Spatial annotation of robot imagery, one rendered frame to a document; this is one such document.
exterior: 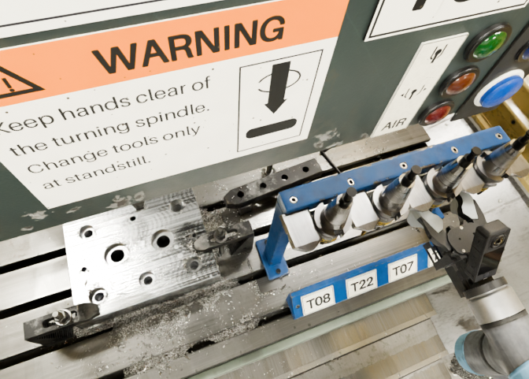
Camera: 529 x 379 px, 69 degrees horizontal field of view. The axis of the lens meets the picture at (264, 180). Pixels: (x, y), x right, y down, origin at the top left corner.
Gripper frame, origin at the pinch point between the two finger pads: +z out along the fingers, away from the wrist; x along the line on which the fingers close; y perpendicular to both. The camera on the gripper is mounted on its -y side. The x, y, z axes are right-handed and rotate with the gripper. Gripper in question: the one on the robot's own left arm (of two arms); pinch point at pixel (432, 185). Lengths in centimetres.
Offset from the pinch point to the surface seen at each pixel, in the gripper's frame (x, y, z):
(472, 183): 5.6, -2.6, -2.6
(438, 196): -2.5, -3.1, -3.0
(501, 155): 9.3, -7.9, -0.9
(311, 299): -23.6, 24.3, -9.2
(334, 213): -23.4, -8.2, -1.6
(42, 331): -75, 18, 2
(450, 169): -1.6, -8.3, -0.7
